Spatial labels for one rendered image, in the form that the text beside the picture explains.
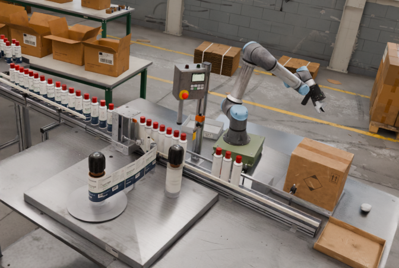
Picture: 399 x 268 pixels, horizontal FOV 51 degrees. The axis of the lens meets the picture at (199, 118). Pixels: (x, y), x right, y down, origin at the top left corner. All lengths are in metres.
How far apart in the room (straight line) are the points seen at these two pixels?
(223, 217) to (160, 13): 6.63
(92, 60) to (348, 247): 2.81
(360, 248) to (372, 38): 5.61
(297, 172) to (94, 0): 4.74
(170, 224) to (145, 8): 6.90
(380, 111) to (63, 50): 3.74
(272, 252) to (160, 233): 0.56
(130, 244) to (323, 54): 6.22
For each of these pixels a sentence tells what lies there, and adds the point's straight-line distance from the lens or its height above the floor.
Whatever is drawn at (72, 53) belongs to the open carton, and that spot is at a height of 0.89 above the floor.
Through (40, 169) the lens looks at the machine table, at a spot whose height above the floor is 0.83.
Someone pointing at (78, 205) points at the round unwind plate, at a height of 0.89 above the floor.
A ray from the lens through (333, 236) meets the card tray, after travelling 2.39.
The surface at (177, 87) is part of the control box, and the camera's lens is 2.41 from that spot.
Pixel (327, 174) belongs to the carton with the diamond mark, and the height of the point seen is 1.07.
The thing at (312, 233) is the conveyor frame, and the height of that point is 0.86.
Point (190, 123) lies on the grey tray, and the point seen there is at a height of 0.83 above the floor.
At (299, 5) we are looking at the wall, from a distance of 7.65.
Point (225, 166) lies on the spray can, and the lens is 2.39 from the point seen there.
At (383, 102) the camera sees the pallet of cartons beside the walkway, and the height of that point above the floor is 0.41.
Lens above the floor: 2.30
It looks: 27 degrees down
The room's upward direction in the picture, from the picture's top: 7 degrees clockwise
